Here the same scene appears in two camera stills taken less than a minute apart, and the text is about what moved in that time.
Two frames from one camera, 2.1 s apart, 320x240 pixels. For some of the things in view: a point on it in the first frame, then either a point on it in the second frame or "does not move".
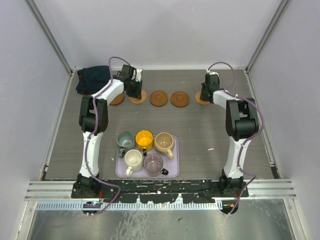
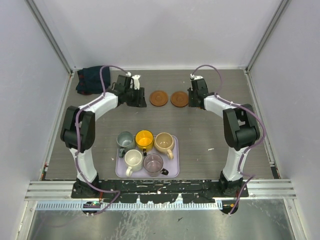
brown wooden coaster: (179, 99) does not move
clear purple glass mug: (153, 164) does not move
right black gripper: (203, 87) → (191, 104)
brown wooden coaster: (158, 98) does not move
